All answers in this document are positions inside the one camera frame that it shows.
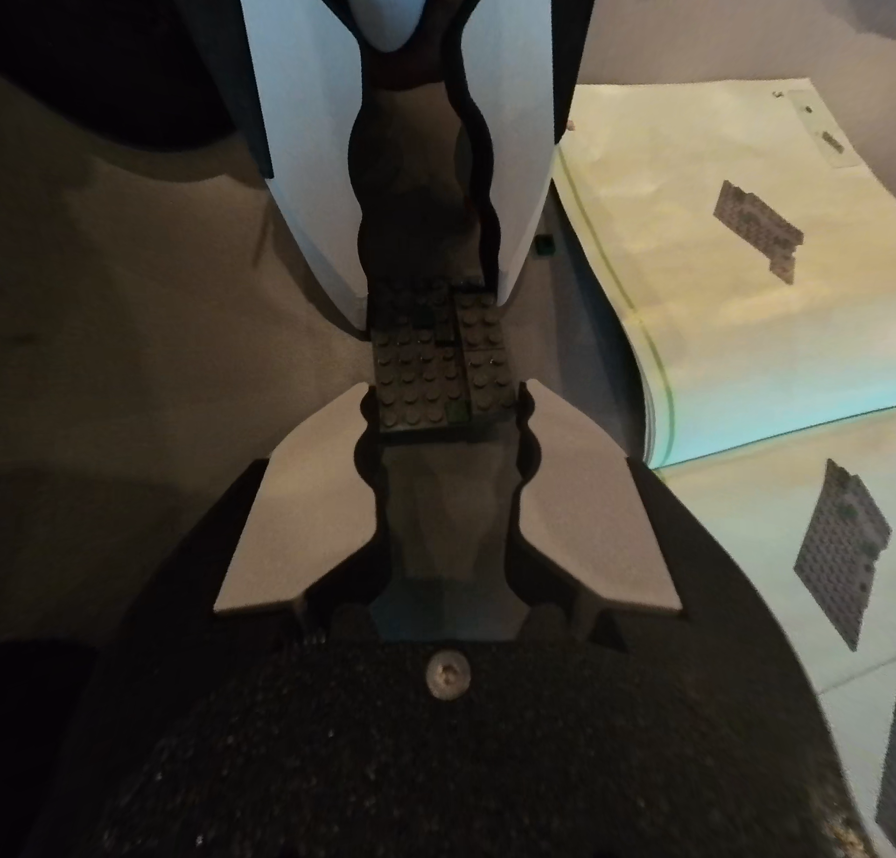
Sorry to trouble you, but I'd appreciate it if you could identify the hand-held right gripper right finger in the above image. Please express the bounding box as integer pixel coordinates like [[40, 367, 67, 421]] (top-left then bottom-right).
[[504, 379, 683, 628]]

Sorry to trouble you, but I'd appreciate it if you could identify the open instruction booklet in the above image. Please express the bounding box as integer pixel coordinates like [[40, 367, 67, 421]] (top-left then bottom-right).
[[553, 77, 896, 858]]

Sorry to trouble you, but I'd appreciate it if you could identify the grey studded building plate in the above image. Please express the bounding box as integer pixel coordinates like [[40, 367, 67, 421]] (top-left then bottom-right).
[[367, 277, 522, 446]]

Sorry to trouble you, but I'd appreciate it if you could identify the person's left hand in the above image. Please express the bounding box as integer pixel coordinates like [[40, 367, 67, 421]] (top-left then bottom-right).
[[371, 0, 492, 94]]

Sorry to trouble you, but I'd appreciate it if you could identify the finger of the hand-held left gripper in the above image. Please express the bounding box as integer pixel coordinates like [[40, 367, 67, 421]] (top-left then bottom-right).
[[234, 0, 373, 331], [458, 0, 557, 307]]

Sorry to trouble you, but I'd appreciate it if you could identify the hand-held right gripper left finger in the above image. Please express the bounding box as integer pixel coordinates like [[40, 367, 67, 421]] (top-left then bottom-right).
[[213, 384, 393, 628]]

